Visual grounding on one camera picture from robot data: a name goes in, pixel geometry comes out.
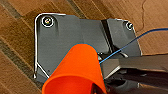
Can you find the small orange cup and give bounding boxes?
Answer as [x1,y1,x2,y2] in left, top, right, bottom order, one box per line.
[41,43,108,94]

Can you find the thin blue cable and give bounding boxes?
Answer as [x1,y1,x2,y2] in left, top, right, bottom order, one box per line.
[97,28,168,64]

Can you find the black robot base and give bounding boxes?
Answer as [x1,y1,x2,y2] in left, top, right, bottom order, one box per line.
[33,12,144,84]

